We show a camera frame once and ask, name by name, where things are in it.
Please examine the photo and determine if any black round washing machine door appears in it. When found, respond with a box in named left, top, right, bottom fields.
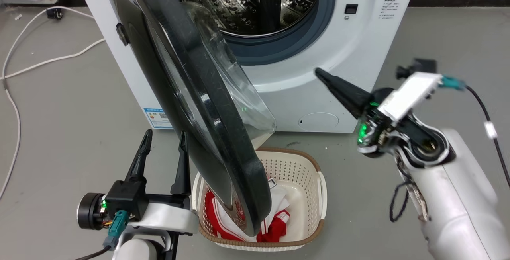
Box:
left=100, top=0, right=277, bottom=237

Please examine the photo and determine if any black cable with white tag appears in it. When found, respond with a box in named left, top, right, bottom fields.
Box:
left=464, top=85, right=510, bottom=189

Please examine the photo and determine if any grey-blue rubber door gasket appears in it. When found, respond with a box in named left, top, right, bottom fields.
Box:
left=161, top=0, right=337, bottom=66

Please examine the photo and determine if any white front-load washing machine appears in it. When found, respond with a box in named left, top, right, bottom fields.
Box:
left=76, top=0, right=419, bottom=134

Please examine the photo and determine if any blue energy label sticker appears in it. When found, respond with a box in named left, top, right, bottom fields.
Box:
left=144, top=108, right=174, bottom=129

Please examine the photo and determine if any round drain filter cover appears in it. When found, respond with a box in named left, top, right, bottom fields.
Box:
left=298, top=112, right=340, bottom=132

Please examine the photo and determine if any stainless steel washer drum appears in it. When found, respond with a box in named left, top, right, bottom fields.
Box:
left=173, top=0, right=319, bottom=38

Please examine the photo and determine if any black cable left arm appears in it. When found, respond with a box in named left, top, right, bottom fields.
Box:
left=73, top=245, right=113, bottom=260

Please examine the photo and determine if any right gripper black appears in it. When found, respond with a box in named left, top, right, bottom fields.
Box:
left=314, top=68, right=404, bottom=158

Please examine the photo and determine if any red and white garment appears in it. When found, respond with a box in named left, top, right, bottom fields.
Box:
left=204, top=177, right=291, bottom=243

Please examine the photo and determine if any teal connector left gripper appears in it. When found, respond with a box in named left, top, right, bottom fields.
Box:
left=103, top=210, right=130, bottom=251

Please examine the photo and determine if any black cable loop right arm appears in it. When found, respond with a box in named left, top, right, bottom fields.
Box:
left=389, top=170, right=415, bottom=223

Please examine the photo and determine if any teal connector right camera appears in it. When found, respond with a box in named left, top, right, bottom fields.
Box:
left=440, top=76, right=467, bottom=91

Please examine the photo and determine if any cream laundry basket brown rim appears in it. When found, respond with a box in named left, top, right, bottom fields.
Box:
left=192, top=147, right=328, bottom=252

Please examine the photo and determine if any thin white floor cable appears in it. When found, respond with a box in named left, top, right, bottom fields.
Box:
left=0, top=7, right=96, bottom=200

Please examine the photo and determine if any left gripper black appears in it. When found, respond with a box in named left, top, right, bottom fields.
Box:
left=77, top=129, right=192, bottom=231

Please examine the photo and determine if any thick white floor cable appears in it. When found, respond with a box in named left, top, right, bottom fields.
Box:
left=0, top=38, right=106, bottom=80

